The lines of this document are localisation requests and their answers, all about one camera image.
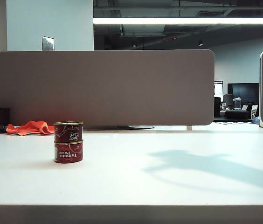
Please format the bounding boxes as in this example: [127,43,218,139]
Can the white background monitor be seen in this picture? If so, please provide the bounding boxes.
[214,80,224,98]

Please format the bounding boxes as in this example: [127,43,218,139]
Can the black background monitor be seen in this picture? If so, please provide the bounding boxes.
[227,83,260,105]

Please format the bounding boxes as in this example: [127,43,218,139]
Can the black monitor base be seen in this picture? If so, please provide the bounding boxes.
[117,125,155,130]

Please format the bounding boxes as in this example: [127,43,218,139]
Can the long ceiling light strip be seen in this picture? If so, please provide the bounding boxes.
[93,17,263,25]

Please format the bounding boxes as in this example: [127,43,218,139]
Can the red tomato paste can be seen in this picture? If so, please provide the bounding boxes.
[53,139,84,164]
[53,120,84,143]

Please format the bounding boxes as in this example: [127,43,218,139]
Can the black background sofa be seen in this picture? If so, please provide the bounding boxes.
[224,110,250,119]

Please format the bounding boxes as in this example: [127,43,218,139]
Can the orange cloth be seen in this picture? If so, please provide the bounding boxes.
[6,120,55,136]

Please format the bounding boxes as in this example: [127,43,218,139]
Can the metal wall plate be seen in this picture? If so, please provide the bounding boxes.
[42,35,55,51]

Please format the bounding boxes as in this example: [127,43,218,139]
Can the grey desk divider panel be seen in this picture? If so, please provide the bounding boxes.
[0,49,215,128]

